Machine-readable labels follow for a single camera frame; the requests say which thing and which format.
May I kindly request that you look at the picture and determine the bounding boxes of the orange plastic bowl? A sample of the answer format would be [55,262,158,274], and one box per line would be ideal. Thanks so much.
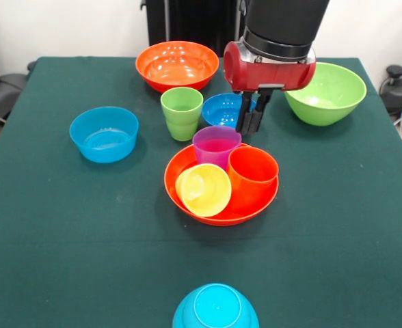
[163,142,280,227]
[135,40,220,94]

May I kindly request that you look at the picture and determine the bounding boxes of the green plastic bowl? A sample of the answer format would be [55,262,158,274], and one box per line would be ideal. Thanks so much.
[284,61,368,126]

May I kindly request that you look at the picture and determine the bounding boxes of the blue ribbed plastic bowl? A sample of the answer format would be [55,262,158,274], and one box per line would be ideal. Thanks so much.
[69,106,139,164]

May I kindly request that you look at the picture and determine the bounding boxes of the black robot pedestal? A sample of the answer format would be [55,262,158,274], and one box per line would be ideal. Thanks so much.
[140,0,253,58]

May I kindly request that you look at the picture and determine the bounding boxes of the dark green tablecloth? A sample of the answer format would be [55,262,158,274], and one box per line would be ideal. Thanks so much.
[0,56,402,328]

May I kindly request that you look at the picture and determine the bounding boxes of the green plastic cup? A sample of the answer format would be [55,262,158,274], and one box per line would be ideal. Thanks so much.
[160,87,204,142]

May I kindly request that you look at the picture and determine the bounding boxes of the dark blue plastic bowl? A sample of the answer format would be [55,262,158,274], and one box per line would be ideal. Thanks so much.
[201,93,258,129]

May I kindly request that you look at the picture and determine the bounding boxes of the yellow plastic cup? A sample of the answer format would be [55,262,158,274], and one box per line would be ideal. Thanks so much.
[175,163,232,218]

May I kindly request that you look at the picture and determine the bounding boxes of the purple plastic cup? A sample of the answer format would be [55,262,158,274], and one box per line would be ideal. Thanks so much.
[191,125,243,172]

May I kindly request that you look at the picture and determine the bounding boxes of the light blue plastic bowl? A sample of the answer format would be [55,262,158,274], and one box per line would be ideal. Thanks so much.
[172,282,260,328]

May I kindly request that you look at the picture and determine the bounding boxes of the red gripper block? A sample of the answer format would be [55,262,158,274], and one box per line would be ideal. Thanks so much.
[223,40,317,136]

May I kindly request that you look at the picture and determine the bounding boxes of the orange plastic cup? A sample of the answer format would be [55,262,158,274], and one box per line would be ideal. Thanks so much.
[226,146,280,213]

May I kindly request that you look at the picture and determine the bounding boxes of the grey pedestal foot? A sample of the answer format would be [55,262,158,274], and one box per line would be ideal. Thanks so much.
[378,64,402,115]
[0,73,29,117]

